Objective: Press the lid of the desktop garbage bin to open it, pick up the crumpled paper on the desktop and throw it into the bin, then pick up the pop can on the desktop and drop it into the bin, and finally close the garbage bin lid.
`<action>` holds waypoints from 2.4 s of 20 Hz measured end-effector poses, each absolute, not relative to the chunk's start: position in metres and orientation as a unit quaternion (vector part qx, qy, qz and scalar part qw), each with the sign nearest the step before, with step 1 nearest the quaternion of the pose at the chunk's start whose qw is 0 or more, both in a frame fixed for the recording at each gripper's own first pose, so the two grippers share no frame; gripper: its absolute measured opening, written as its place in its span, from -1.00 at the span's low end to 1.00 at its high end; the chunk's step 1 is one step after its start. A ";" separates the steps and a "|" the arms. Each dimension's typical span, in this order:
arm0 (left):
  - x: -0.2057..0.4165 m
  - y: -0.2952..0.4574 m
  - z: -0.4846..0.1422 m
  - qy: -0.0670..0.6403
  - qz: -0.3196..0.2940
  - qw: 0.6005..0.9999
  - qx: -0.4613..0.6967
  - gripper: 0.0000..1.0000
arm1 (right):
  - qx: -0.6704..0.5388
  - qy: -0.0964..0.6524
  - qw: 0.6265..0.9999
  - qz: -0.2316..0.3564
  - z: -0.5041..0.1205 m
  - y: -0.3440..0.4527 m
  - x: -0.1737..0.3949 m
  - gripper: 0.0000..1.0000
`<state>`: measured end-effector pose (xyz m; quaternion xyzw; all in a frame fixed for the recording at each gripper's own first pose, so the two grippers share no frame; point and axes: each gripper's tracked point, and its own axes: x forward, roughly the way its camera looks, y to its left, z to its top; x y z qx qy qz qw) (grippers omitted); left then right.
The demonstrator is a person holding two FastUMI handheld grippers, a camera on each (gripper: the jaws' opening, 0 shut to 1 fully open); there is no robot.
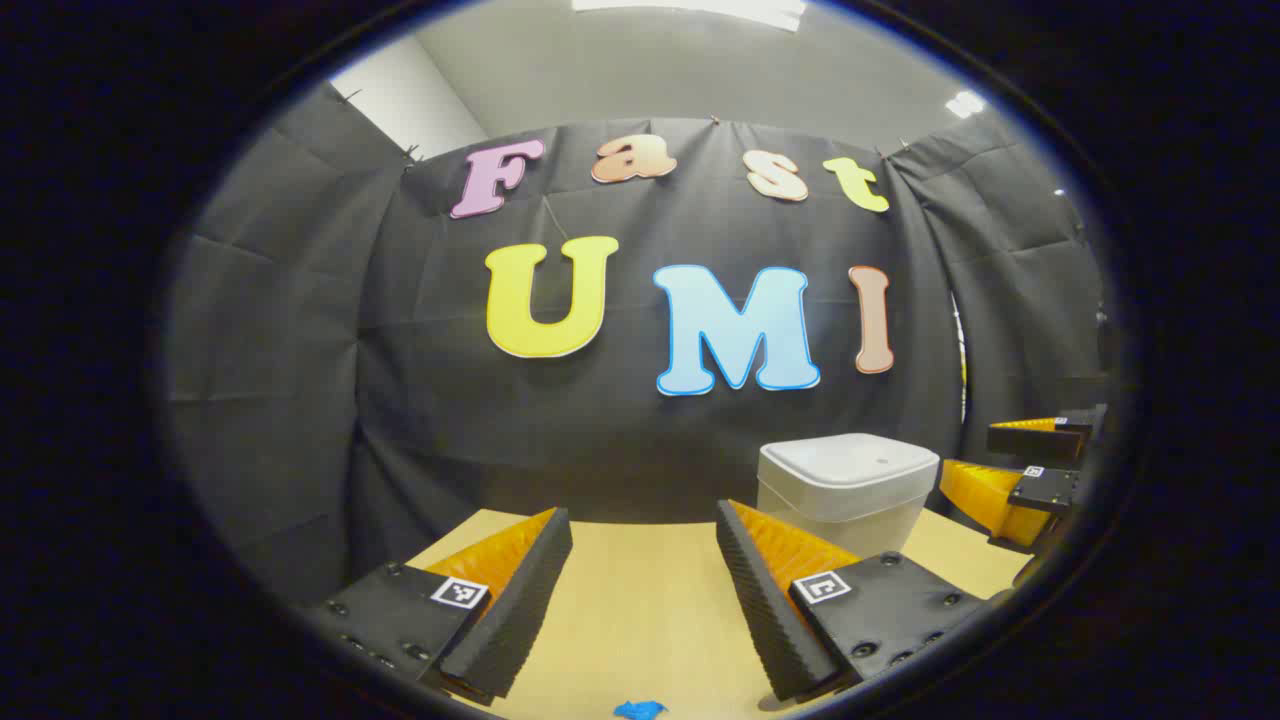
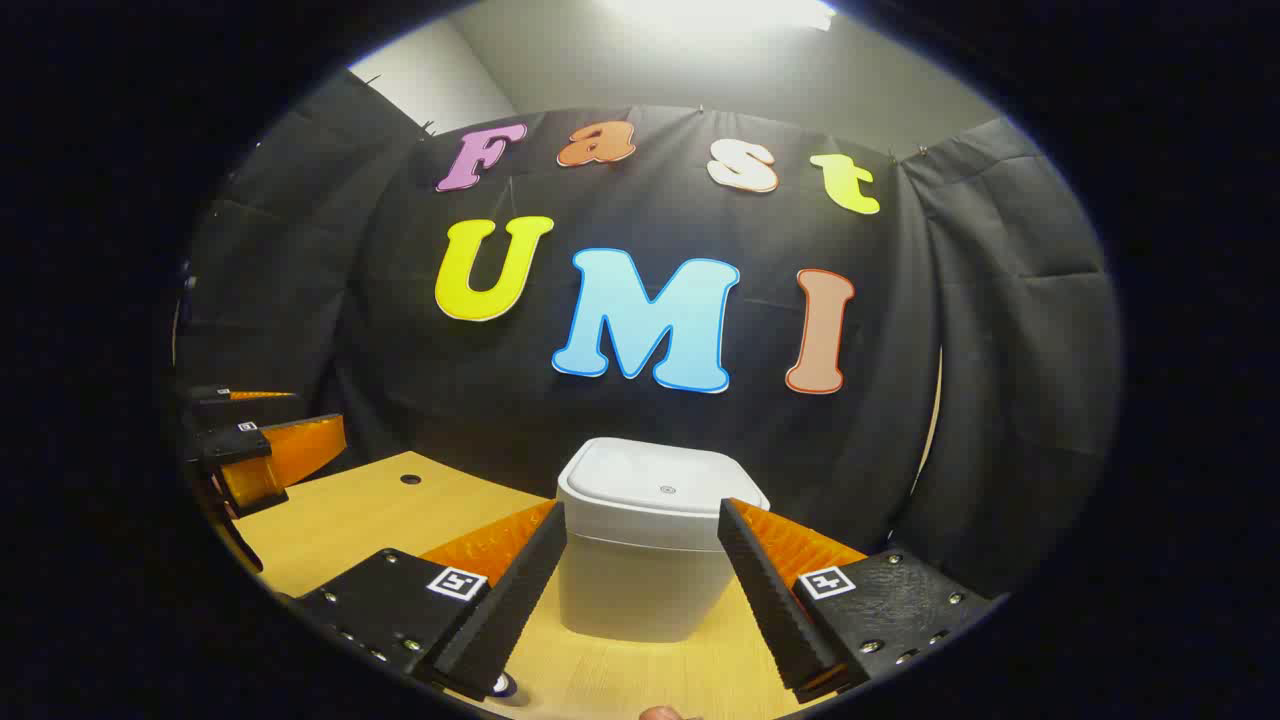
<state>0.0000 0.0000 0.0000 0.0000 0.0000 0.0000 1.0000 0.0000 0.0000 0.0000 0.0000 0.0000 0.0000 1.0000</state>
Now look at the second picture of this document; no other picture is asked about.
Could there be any black backdrop cloth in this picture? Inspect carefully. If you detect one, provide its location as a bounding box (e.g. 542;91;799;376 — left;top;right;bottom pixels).
175;68;1123;601

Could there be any wooden desktop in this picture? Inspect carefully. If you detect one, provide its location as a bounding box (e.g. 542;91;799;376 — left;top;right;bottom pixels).
232;450;831;720

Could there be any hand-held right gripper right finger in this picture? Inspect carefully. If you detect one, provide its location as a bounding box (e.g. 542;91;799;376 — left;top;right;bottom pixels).
717;497;1001;704

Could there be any white desktop garbage bin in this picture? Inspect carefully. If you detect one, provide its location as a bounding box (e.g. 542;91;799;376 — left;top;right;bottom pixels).
556;437;771;644

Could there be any ceiling light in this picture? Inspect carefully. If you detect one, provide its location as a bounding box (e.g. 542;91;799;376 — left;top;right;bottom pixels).
600;0;837;32

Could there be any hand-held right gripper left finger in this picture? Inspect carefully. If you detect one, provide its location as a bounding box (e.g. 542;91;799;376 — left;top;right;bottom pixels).
290;500;568;701

